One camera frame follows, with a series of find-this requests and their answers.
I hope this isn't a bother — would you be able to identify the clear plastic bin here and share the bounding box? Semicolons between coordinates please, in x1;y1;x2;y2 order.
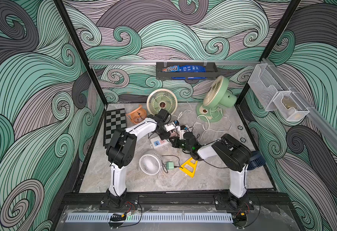
248;63;309;122

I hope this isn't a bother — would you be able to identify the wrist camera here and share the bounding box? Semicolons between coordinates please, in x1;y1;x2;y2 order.
179;125;188;140
164;120;180;132

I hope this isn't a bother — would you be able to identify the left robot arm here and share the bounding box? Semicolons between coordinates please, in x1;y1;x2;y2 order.
102;109;171;208

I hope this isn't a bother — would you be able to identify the black USB cable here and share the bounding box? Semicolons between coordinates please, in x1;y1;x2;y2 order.
159;154;230;174

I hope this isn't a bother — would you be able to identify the white ventilation grille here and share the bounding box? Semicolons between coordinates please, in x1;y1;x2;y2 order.
65;212;234;223

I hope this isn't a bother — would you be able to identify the chessboard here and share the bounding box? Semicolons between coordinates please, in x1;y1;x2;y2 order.
103;108;127;148

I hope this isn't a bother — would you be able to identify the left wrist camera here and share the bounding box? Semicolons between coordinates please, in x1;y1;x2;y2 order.
164;120;180;132

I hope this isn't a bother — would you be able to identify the green USB adapter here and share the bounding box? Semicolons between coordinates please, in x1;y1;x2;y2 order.
166;161;175;170

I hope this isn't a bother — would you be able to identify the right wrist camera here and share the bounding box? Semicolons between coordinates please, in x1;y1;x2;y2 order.
179;125;188;140

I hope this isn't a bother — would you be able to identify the white power strip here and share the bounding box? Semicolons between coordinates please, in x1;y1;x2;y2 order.
150;136;171;149

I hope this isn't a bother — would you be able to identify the blue snack packet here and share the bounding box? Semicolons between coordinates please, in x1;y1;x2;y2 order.
162;65;206;73

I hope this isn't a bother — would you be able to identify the dark blue fan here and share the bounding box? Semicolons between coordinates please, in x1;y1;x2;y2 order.
247;151;266;171

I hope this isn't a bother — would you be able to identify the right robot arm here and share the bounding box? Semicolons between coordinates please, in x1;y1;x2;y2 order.
169;132;252;209

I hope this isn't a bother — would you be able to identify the green desk fan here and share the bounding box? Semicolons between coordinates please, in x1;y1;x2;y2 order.
196;76;237;123

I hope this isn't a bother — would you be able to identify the white small fan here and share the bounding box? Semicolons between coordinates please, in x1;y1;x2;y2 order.
139;150;163;176

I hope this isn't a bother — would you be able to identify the yellow triangle frame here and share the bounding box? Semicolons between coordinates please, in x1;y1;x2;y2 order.
180;157;198;178

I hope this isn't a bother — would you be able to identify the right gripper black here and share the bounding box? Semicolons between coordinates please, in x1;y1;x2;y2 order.
171;136;193;153

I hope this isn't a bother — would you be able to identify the black wall basket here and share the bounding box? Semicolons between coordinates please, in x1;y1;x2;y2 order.
156;61;220;80

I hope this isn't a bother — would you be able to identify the white fan power cable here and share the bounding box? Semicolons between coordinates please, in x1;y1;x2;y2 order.
177;100;233;142

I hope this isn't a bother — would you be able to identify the cream round desk fan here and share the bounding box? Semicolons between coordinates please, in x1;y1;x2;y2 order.
146;89;178;115

